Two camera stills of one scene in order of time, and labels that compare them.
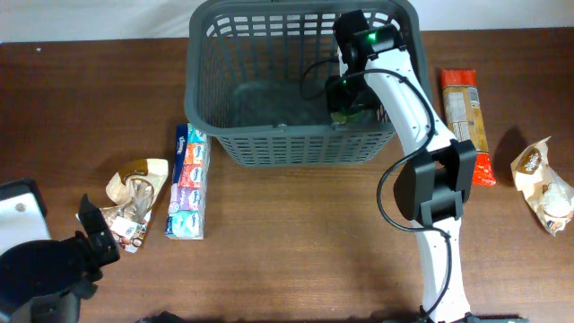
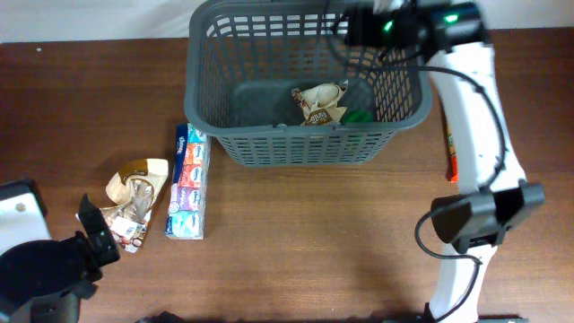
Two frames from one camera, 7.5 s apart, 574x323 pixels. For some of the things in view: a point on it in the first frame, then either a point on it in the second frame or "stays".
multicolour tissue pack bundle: (188, 196) stays
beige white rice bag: (549, 194) to (319, 103)
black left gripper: (96, 242) stays
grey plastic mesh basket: (256, 80) stays
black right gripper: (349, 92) to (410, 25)
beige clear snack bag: (134, 190) stays
